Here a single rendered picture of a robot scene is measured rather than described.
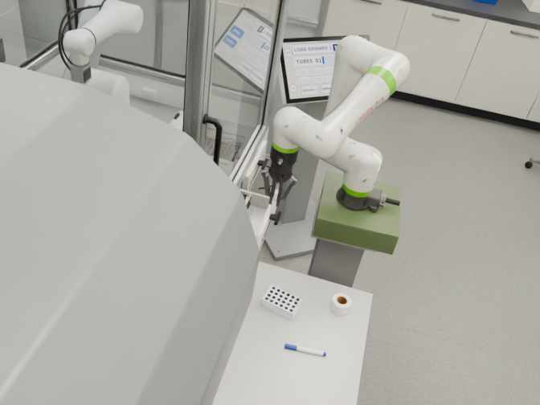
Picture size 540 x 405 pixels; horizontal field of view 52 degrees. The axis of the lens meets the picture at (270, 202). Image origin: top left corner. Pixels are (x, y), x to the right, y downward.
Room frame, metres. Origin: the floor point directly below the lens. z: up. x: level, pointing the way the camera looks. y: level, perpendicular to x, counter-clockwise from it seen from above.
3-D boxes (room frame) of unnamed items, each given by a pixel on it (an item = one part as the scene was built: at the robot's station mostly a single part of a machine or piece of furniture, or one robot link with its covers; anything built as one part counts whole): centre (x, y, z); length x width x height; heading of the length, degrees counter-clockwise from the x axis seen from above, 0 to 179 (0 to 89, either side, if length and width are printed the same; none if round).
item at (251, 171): (1.93, 0.09, 0.87); 0.29 x 0.02 x 0.11; 172
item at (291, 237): (2.60, -0.16, 0.51); 0.50 x 0.45 x 1.02; 30
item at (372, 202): (1.85, -0.40, 0.89); 0.26 x 0.15 x 0.06; 81
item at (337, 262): (1.86, -0.34, 0.38); 0.30 x 0.30 x 0.76; 85
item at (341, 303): (1.35, -0.31, 0.78); 0.07 x 0.07 x 0.04
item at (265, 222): (1.60, 0.00, 0.87); 0.29 x 0.02 x 0.11; 172
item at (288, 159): (1.57, -0.02, 1.22); 0.12 x 0.09 x 0.06; 172
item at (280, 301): (1.31, -0.10, 0.78); 0.12 x 0.08 x 0.04; 71
